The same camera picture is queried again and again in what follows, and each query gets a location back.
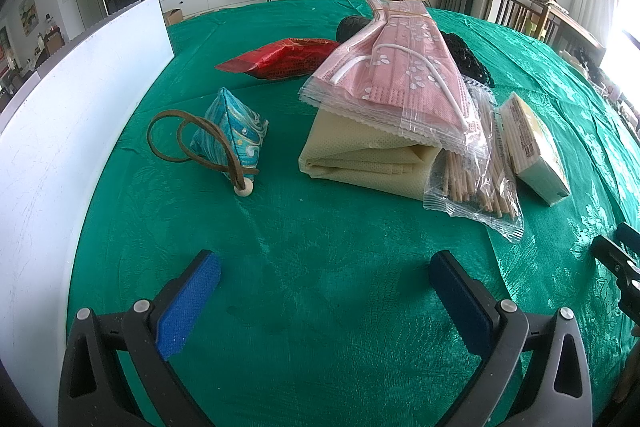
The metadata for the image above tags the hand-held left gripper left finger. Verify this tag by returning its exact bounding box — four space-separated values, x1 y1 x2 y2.
58 250 222 427

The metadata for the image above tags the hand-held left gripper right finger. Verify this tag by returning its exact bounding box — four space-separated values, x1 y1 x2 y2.
429 250 593 427

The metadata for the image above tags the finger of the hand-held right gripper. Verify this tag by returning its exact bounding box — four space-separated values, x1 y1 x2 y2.
616 222 640 254
591 235 640 280

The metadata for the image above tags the black curly hairpiece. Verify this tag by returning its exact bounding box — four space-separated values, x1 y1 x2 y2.
442 32 496 88

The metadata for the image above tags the pink face mask packet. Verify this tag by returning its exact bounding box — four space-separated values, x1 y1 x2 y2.
298 0 483 158

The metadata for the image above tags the cream tissue pack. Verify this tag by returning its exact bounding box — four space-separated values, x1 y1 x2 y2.
500 92 572 206

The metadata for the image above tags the clear packet of wooden sticks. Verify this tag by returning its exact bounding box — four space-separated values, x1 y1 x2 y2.
423 74 524 243

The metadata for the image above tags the green tablecloth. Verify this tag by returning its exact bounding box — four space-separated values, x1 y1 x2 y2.
67 0 640 427

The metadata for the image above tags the folded beige cloth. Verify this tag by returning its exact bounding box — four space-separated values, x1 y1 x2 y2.
298 107 443 202

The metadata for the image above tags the white board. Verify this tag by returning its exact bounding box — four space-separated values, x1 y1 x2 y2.
0 0 176 427

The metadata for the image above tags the wooden dining chair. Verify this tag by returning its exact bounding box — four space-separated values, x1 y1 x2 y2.
484 0 548 40

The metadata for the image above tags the red foil packet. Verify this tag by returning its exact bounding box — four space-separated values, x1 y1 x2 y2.
215 38 342 81

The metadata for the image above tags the black plastic bag roll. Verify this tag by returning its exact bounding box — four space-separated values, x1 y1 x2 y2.
336 14 373 44

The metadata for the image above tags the teal sachet with brown cord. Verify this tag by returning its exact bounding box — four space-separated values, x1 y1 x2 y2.
147 88 269 198

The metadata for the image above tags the framed wall painting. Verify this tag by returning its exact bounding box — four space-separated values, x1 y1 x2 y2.
19 0 38 35

